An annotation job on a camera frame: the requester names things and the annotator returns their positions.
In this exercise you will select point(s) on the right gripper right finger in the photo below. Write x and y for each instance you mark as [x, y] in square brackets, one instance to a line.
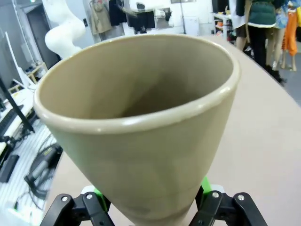
[225, 209]

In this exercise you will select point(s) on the mannequin in green puffer vest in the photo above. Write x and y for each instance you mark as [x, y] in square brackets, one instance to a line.
[261, 14]

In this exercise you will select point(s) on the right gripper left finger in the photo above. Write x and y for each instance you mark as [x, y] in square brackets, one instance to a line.
[94, 207]

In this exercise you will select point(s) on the light wooden stool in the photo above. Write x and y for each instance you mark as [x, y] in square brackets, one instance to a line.
[35, 70]

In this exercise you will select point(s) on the white board panel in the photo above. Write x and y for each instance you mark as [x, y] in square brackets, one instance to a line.
[191, 26]

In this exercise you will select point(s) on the white leaning panel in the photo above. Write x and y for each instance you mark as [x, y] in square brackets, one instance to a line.
[16, 63]

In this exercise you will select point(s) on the beige hanging coat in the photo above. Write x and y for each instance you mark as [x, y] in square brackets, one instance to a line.
[101, 16]

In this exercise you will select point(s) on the black power brick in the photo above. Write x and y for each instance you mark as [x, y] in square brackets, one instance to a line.
[9, 167]

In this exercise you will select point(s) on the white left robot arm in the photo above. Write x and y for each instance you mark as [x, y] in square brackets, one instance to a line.
[63, 30]

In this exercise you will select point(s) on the black hanging garments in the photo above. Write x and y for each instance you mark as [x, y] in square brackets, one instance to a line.
[138, 20]

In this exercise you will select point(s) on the black slanted pole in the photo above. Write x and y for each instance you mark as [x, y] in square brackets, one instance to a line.
[18, 108]

